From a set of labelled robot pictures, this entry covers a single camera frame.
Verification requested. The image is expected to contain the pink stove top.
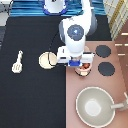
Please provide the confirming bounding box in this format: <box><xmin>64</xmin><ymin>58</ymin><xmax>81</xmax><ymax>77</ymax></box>
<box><xmin>66</xmin><ymin>41</ymin><xmax>126</xmax><ymax>128</ymax></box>

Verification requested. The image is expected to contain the cream round plate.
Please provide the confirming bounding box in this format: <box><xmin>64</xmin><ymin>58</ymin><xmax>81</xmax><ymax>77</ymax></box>
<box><xmin>39</xmin><ymin>52</ymin><xmax>57</xmax><ymax>69</ymax></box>

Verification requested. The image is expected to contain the grey frying pan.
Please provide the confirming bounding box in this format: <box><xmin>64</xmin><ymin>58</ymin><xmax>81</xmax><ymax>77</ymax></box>
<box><xmin>76</xmin><ymin>87</ymin><xmax>128</xmax><ymax>128</ymax></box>

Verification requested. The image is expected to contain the red strawberry in pot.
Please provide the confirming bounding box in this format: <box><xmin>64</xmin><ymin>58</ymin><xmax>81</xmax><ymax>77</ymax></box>
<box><xmin>81</xmin><ymin>63</ymin><xmax>90</xmax><ymax>69</ymax></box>

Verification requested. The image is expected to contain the black burner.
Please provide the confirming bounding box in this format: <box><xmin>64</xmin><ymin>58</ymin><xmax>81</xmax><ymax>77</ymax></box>
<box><xmin>98</xmin><ymin>62</ymin><xmax>115</xmax><ymax>76</ymax></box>
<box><xmin>96</xmin><ymin>45</ymin><xmax>111</xmax><ymax>58</ymax></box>

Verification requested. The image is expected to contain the black burner front right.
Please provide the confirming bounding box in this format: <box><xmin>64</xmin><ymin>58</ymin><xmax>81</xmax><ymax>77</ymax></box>
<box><xmin>98</xmin><ymin>62</ymin><xmax>115</xmax><ymax>76</ymax></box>

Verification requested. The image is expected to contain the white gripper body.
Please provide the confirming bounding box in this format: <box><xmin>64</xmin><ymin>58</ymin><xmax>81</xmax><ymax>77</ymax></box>
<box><xmin>57</xmin><ymin>46</ymin><xmax>94</xmax><ymax>67</ymax></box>

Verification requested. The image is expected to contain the black burner back right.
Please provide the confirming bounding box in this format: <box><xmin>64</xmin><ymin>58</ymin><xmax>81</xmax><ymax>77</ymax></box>
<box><xmin>96</xmin><ymin>45</ymin><xmax>111</xmax><ymax>58</ymax></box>

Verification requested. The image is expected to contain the pink pot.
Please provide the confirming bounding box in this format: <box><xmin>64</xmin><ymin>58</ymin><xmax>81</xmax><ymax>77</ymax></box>
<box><xmin>75</xmin><ymin>63</ymin><xmax>92</xmax><ymax>76</ymax></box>

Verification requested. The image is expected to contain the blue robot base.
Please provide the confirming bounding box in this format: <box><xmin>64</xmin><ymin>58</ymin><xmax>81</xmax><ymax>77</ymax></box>
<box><xmin>43</xmin><ymin>0</ymin><xmax>67</xmax><ymax>15</ymax></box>

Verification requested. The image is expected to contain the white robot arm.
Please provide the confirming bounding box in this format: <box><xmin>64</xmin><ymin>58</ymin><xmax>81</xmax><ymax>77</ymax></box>
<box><xmin>57</xmin><ymin>0</ymin><xmax>97</xmax><ymax>67</ymax></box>

